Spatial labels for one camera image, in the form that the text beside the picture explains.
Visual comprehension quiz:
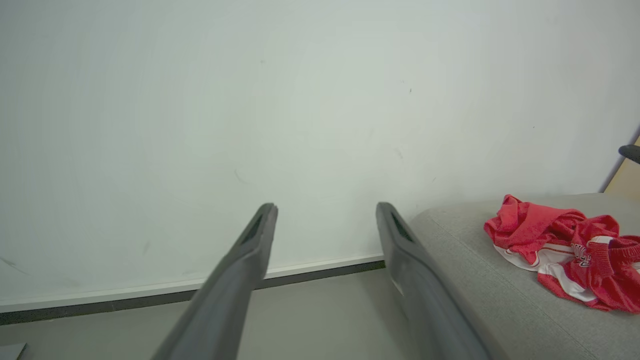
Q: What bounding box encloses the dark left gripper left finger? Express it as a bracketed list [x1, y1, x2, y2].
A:
[151, 202, 279, 360]

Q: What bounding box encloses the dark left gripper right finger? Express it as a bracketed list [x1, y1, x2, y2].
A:
[375, 201, 494, 360]

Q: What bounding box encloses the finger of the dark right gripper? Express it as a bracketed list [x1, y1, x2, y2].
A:
[618, 144, 640, 165]

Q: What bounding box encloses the red and white jersey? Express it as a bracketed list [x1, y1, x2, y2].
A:
[483, 194, 640, 315]

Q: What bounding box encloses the tan wooden panel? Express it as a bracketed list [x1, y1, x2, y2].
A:
[603, 148, 640, 203]

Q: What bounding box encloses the grey fabric sofa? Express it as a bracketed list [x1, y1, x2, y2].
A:
[409, 192, 640, 360]

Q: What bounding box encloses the grey flat floor plate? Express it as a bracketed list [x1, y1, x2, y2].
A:
[0, 342, 28, 360]

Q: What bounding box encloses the white wall baseboard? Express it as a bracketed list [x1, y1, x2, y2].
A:
[0, 253, 387, 327]

